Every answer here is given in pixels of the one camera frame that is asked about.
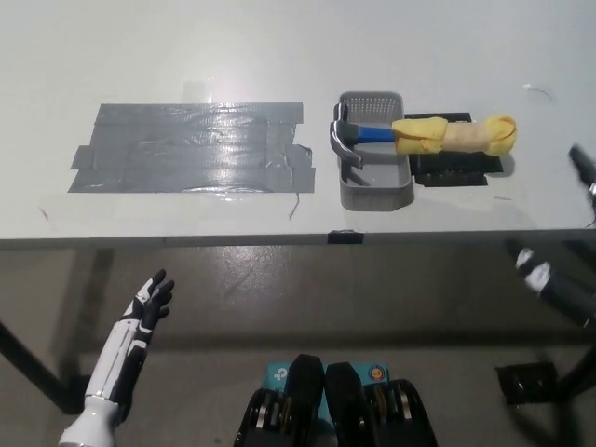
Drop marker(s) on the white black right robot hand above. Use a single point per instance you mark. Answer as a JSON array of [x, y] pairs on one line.
[[559, 288]]

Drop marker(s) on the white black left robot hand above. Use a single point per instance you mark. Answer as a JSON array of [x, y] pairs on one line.
[[116, 354]]

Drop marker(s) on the claw hammer with yellow cloth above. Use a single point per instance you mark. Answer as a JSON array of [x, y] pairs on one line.
[[419, 135]]

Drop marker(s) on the black tape patch on desk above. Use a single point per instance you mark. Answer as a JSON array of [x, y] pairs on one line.
[[456, 167]]

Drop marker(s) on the black robot body blocks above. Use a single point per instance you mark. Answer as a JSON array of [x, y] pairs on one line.
[[344, 410]]

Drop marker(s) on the teal router box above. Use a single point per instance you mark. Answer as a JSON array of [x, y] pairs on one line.
[[278, 375]]

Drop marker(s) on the thin dark thread strand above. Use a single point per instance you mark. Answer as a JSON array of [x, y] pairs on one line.
[[542, 90], [294, 207]]

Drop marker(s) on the grey perforated plastic basket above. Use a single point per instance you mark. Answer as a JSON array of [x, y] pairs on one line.
[[382, 179]]

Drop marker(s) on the grey duct tape patch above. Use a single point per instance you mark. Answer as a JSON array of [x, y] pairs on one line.
[[186, 149]]

